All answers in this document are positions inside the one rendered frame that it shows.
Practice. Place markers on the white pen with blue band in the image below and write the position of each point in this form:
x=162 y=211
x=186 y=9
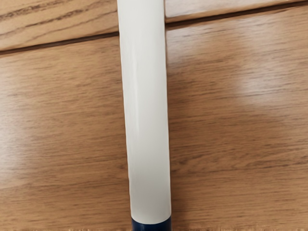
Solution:
x=145 y=108

